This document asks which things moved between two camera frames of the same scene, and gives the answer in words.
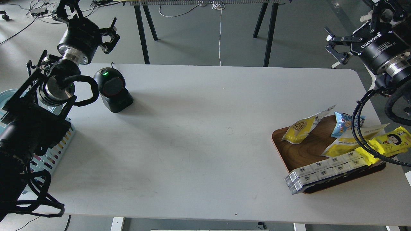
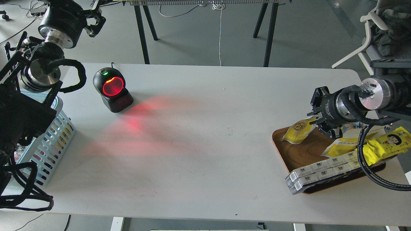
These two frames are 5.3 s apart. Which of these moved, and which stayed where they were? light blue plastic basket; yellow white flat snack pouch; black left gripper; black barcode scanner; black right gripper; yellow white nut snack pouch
Moved: black right gripper; black left gripper
Stayed: black barcode scanner; light blue plastic basket; yellow white nut snack pouch; yellow white flat snack pouch
